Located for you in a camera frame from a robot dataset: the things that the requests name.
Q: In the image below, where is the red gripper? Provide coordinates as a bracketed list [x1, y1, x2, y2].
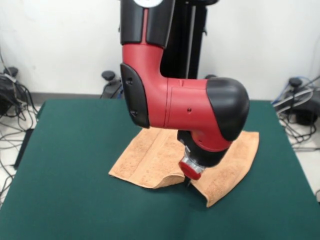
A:
[178, 159, 203, 188]

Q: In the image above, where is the tan terry towel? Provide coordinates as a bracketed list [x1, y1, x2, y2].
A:
[108, 127, 260, 208]

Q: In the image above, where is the dark green table cloth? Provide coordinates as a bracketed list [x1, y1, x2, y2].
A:
[0, 99, 320, 240]

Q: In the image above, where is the dark grey stand base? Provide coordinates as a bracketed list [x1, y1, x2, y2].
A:
[0, 73, 18, 116]
[273, 77, 320, 126]

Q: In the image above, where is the black cable tangle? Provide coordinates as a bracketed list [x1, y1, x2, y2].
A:
[272, 74, 320, 203]
[0, 47, 40, 208]

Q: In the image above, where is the blue cable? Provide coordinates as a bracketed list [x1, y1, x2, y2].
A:
[271, 75, 320, 105]

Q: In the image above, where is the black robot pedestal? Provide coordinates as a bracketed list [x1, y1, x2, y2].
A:
[99, 0, 220, 101]

